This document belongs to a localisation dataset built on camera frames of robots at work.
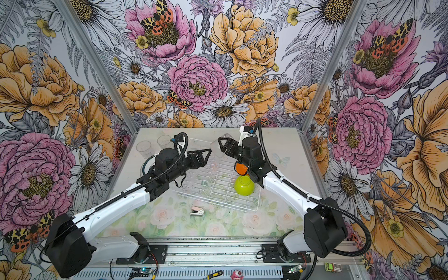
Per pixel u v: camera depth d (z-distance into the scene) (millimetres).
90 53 838
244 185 872
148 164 1002
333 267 688
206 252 761
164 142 1094
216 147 777
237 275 651
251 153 608
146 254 681
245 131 723
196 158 676
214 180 943
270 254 738
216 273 698
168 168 575
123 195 503
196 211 850
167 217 852
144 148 1049
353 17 739
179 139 654
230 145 699
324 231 416
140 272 708
